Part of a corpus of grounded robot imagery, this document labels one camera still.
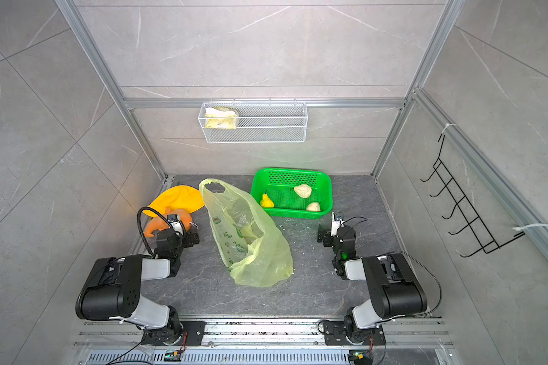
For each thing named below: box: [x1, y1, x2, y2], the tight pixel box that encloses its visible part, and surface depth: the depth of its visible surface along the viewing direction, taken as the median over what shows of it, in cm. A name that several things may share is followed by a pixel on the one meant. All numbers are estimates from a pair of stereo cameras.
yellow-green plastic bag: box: [198, 178, 294, 289], surface depth 82 cm
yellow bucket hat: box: [143, 184, 206, 219], surface depth 110 cm
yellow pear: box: [260, 190, 275, 208], surface depth 103 cm
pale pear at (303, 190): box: [293, 184, 313, 199], surface depth 109 cm
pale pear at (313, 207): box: [305, 201, 322, 213], surface depth 102 cm
